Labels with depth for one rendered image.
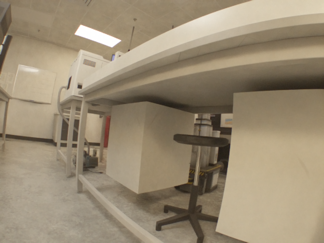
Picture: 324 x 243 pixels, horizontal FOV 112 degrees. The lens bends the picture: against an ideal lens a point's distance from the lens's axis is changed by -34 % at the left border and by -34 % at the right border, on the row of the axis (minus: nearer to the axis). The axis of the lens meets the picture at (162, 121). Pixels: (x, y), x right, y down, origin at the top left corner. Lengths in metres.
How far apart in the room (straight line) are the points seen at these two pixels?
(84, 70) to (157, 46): 1.44
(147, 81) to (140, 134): 0.49
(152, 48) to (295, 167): 0.70
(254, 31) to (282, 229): 0.67
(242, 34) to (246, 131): 0.38
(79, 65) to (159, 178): 1.48
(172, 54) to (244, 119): 0.37
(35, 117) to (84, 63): 3.12
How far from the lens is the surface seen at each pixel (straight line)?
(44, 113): 4.87
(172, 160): 1.29
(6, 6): 2.57
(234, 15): 0.52
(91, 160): 2.46
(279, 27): 0.43
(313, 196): 0.68
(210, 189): 1.83
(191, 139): 0.89
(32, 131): 4.88
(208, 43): 0.48
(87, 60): 2.05
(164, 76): 0.62
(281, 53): 0.45
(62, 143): 4.34
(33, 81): 4.95
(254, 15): 0.49
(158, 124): 1.14
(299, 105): 0.66
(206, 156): 1.90
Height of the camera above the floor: 0.61
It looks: 4 degrees up
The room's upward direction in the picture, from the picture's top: 6 degrees clockwise
